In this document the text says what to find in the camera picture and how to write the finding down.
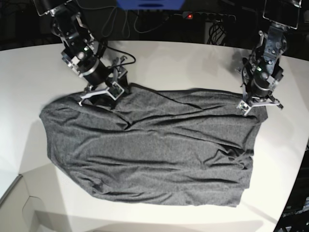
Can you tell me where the grey t-shirt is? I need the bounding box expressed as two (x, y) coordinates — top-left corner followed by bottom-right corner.
(40, 85), (267, 207)

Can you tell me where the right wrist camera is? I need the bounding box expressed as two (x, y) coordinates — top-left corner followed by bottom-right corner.
(108, 82), (125, 101)

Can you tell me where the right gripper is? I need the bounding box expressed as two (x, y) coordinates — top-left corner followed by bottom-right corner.
(52, 21), (114, 87)

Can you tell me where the blue box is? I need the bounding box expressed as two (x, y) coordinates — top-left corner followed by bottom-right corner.
(116, 0), (185, 10)

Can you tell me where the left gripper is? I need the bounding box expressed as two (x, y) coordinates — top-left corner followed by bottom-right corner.
(241, 25), (288, 99)

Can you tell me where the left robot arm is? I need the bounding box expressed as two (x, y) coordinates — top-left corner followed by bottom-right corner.
(239, 0), (302, 101)

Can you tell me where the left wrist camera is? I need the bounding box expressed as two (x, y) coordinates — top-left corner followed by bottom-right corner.
(237, 100), (252, 116)

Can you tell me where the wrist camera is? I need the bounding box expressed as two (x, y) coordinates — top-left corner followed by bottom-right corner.
(108, 82), (125, 101)
(237, 100), (252, 116)

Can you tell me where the black power strip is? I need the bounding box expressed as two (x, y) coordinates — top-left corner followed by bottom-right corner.
(181, 11), (237, 23)

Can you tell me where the grey cardboard box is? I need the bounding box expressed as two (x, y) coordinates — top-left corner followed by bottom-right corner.
(0, 174), (73, 232)

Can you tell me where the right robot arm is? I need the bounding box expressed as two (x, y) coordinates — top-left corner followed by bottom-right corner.
(34, 0), (112, 87)

